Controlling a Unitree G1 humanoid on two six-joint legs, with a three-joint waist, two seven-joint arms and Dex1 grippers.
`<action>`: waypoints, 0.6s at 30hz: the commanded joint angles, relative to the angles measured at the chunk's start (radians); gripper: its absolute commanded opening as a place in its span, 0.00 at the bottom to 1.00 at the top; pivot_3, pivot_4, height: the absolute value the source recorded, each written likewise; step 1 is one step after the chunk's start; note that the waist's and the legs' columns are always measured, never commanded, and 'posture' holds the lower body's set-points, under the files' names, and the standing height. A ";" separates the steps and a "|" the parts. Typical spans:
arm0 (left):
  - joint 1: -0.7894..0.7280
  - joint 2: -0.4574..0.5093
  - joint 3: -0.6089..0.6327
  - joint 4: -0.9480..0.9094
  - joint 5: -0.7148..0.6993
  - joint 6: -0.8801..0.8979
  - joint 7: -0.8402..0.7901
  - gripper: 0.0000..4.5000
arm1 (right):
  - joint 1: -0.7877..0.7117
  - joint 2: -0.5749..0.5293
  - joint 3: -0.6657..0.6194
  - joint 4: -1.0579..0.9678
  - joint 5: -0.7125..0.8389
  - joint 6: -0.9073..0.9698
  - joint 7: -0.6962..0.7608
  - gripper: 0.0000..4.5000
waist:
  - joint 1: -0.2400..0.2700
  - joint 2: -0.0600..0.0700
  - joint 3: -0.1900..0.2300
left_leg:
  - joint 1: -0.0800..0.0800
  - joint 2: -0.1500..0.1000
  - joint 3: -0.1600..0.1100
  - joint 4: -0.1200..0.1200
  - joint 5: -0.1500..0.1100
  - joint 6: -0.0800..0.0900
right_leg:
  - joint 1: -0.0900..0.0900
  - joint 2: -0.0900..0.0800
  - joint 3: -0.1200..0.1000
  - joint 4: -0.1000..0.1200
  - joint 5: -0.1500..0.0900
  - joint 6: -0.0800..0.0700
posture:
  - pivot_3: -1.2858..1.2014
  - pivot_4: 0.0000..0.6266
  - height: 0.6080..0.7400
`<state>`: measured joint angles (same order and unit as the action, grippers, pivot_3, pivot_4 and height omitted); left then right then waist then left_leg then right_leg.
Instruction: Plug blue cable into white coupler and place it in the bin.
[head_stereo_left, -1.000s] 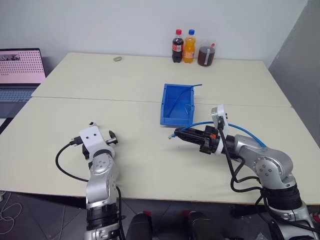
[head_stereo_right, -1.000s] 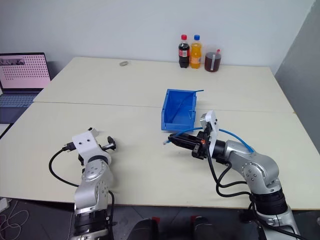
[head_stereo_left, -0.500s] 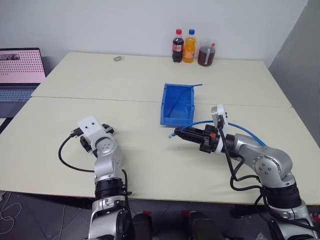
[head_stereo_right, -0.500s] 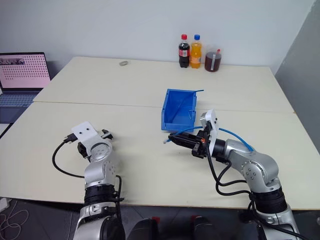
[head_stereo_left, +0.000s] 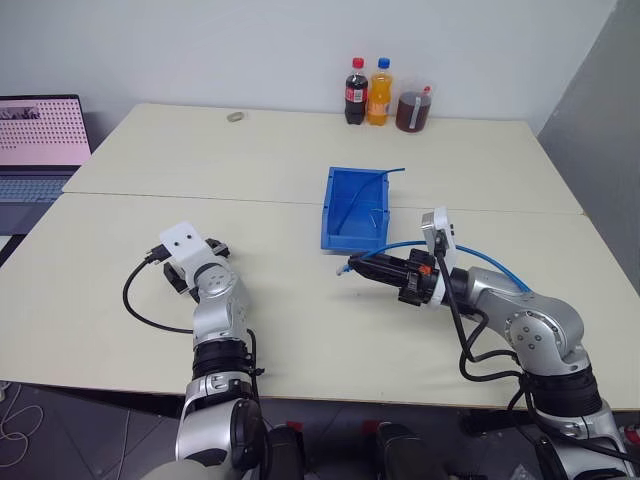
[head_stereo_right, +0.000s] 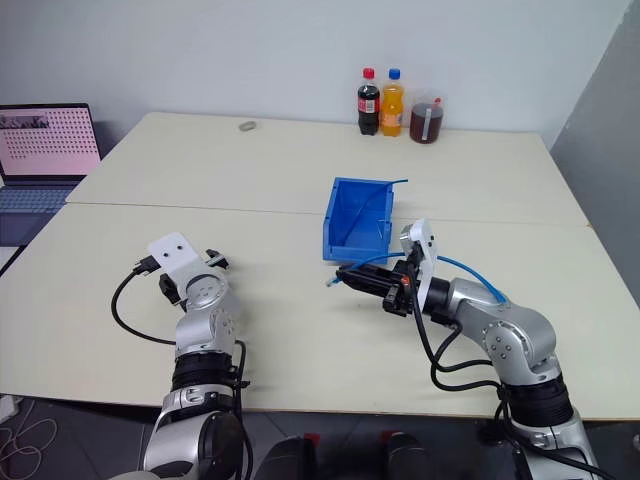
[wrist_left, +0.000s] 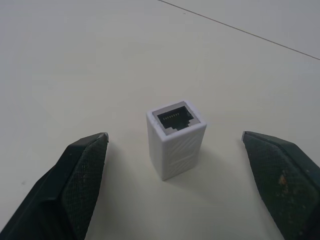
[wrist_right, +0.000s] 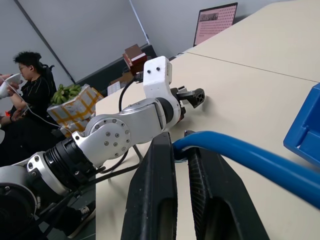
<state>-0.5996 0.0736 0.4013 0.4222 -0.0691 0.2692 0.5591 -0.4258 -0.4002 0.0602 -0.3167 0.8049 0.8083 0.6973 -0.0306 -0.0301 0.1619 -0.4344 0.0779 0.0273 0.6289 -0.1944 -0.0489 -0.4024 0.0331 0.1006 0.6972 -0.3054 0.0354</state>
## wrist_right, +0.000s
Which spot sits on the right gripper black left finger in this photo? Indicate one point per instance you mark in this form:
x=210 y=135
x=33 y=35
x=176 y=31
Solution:
x=150 y=190

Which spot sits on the stacked brown boxes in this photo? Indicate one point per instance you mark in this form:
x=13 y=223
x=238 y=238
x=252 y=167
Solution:
x=135 y=58

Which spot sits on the green banana bunch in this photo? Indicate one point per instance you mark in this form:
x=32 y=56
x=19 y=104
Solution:
x=65 y=93

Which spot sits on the monitor with pink screen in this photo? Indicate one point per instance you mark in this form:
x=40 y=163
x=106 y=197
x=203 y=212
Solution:
x=215 y=22

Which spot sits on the black and white sneaker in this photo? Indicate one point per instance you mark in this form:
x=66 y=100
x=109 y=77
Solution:
x=82 y=217

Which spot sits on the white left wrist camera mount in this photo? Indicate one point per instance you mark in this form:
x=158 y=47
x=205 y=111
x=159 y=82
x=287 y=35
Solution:
x=155 y=80

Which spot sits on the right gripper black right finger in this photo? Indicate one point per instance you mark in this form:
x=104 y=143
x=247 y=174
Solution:
x=215 y=195

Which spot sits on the black office chair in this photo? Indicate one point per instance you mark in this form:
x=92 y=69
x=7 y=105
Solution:
x=50 y=75

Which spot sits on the seated person in black shirt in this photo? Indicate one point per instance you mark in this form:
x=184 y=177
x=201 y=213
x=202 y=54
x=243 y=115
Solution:
x=35 y=97

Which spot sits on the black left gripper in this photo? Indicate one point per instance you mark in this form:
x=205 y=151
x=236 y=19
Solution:
x=180 y=96

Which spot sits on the blue plastic bin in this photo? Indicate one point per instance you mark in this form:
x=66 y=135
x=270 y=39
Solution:
x=307 y=125

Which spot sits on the white handheld controller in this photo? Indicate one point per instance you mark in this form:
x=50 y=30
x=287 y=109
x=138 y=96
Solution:
x=11 y=81

